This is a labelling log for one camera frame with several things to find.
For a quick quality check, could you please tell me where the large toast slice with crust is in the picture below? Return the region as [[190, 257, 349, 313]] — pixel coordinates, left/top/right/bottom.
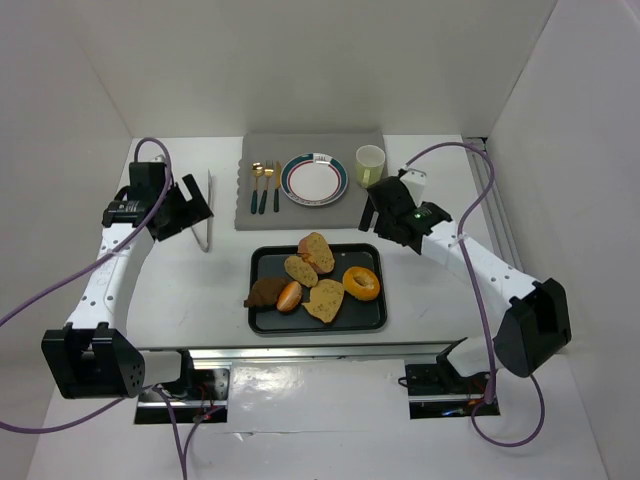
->
[[297, 232, 335, 275]]

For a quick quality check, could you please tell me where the orange bagel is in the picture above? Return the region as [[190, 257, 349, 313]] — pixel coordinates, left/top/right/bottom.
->
[[342, 266, 381, 301]]

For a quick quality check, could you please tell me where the small seeded bread slice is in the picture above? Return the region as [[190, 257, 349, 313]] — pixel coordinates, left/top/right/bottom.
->
[[284, 256, 319, 288]]

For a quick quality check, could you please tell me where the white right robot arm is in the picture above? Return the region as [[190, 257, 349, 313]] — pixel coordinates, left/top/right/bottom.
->
[[359, 176, 571, 378]]

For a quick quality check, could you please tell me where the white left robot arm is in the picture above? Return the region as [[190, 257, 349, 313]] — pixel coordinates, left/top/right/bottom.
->
[[41, 155, 213, 399]]

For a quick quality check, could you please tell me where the seeded flat bread slice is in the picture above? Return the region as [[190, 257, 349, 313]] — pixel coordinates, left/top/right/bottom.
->
[[302, 279, 345, 324]]

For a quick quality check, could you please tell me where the pale green mug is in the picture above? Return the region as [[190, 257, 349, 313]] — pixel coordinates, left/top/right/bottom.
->
[[356, 145, 386, 188]]

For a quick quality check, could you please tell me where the white plate coloured rim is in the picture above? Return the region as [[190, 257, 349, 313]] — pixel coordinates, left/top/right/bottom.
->
[[280, 153, 349, 207]]

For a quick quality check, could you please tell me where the grey placemat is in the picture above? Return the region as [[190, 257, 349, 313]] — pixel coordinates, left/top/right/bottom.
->
[[234, 130, 385, 231]]

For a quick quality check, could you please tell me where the black serving tray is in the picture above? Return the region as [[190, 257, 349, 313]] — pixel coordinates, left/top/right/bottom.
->
[[248, 243, 387, 336]]

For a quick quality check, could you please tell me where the glazed orange bun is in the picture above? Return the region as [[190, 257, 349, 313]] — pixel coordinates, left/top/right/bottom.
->
[[276, 281, 303, 313]]

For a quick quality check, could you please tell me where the dark chocolate croissant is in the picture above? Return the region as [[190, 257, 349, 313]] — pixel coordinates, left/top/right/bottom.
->
[[243, 277, 290, 308]]

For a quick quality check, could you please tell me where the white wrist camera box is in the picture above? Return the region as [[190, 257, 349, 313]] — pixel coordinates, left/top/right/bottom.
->
[[398, 168, 427, 207]]

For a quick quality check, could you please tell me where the gold spoon green handle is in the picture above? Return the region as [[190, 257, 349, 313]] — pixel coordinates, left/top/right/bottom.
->
[[250, 162, 264, 214]]

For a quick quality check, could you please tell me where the gold fork green handle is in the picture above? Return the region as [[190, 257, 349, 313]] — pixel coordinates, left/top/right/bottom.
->
[[258, 161, 274, 214]]

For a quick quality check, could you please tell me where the gold knife green handle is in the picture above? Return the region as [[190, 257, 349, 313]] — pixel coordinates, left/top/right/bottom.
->
[[273, 161, 282, 213]]

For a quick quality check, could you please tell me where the aluminium rail right side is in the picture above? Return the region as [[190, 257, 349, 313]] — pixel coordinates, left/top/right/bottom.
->
[[464, 150, 523, 270]]

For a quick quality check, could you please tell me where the aluminium rail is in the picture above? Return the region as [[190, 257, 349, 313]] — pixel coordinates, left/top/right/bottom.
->
[[138, 340, 462, 369], [464, 150, 523, 270]]

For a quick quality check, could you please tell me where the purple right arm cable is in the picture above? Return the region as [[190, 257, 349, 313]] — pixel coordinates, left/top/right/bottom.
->
[[402, 141, 546, 448]]

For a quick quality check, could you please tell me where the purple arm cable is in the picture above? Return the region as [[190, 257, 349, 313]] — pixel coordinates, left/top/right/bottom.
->
[[402, 141, 546, 448], [0, 137, 226, 480]]

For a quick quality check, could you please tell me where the aluminium rail front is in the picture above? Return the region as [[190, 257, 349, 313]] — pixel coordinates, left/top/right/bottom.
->
[[138, 340, 462, 369]]

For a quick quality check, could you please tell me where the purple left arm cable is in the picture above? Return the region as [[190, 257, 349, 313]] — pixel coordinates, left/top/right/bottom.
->
[[0, 137, 226, 480]]

